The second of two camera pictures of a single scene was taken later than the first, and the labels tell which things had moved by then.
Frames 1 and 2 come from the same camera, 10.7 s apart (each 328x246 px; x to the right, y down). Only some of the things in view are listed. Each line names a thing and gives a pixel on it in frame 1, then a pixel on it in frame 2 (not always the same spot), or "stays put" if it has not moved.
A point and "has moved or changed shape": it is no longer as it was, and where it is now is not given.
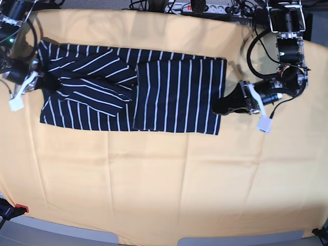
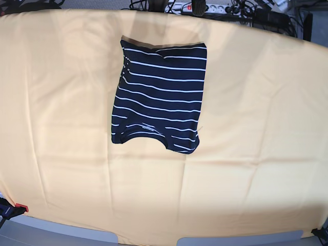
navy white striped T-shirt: (129, 88) has moved or changed shape
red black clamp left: (8, 211) stays put
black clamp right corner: (322, 233) stays put
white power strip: (217, 8) stays put
